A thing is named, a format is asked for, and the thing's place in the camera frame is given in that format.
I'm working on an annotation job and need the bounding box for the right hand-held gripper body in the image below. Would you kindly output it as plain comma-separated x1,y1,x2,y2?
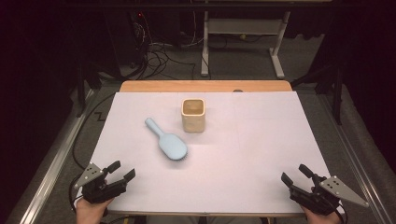
289,175,370,217

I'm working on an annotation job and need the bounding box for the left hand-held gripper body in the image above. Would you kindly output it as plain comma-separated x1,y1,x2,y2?
74,161,129,205

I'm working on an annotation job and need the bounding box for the light blue hairbrush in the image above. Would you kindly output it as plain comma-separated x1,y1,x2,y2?
144,117,189,161

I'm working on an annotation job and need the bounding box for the beige square cup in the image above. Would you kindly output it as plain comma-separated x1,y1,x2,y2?
180,98,206,133

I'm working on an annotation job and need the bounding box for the person's right hand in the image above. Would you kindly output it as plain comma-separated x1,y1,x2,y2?
300,203,344,224

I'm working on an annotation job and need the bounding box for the person's left hand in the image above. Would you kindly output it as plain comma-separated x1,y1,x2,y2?
75,197,115,224

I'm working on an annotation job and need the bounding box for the white table sheet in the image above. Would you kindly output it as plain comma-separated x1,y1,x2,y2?
72,91,346,215

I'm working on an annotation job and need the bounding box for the black metal stand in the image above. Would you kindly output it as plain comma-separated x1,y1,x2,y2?
75,60,104,119
290,60,344,126

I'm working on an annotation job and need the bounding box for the wooden table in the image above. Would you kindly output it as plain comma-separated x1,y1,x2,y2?
74,79,306,218

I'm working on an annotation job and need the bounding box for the dark equipment cabinet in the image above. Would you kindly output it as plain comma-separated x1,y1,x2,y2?
104,10,149,78

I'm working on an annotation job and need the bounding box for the left hand-held gripper cable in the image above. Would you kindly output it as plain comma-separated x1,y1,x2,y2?
68,173,83,213

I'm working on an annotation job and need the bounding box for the hand-held gripper cable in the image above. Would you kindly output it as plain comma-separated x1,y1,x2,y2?
68,173,83,213
333,203,348,224

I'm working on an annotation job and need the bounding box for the right hand-held gripper cable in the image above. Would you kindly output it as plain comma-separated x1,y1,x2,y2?
333,203,348,224

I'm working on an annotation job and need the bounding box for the long black floor cable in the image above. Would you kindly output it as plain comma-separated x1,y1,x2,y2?
72,92,117,171

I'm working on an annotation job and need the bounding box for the metal floor rail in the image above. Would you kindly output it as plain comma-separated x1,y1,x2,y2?
18,88,97,224
317,92,390,224

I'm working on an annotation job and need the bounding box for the tangled floor cable bundle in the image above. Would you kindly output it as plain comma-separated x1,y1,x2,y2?
132,12,198,80

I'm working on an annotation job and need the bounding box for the white desk frame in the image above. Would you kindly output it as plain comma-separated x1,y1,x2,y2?
200,10,291,79

